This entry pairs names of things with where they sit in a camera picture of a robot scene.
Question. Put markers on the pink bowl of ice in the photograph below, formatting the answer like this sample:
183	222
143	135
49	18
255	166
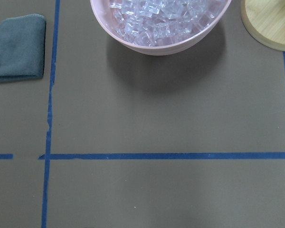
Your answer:
158	27

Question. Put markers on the grey folded cloth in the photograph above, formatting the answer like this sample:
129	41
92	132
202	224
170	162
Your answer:
22	48

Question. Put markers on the wooden stand with round base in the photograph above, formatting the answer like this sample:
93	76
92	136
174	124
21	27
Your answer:
265	21

